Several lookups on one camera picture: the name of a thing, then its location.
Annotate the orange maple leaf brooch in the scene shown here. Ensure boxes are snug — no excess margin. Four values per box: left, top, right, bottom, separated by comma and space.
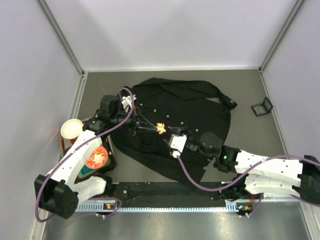
156, 122, 166, 135

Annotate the black button shirt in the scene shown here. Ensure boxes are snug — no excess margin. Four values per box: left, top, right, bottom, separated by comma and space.
111, 77, 237, 187

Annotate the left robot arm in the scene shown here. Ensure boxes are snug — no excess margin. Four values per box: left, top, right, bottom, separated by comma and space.
34, 92, 141, 223

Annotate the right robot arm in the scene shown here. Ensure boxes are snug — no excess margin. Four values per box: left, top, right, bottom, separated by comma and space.
166, 127, 320, 205

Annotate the orange white patterned ball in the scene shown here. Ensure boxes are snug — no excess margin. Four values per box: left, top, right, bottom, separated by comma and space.
85, 146, 109, 170

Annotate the orange plastic cup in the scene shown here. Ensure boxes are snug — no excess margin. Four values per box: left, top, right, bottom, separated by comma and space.
69, 136, 79, 145

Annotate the white paper cup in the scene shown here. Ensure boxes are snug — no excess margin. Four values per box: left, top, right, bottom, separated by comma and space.
60, 118, 84, 140

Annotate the black box green lining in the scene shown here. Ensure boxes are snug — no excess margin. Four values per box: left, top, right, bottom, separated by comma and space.
74, 142, 117, 184

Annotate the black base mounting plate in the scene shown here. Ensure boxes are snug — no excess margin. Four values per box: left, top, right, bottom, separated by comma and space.
103, 182, 260, 207

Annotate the small black open box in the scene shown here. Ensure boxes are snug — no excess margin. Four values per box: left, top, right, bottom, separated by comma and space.
251, 96, 274, 117

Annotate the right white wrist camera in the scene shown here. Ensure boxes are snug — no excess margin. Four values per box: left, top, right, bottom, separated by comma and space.
168, 134, 187, 159

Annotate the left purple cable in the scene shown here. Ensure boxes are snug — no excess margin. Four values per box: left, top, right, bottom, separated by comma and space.
34, 86, 137, 236

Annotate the white slotted cable duct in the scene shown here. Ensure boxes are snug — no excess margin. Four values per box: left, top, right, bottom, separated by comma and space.
75, 201, 253, 213

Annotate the aluminium frame rail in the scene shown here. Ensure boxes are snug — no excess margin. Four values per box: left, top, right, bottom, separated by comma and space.
39, 181, 314, 202

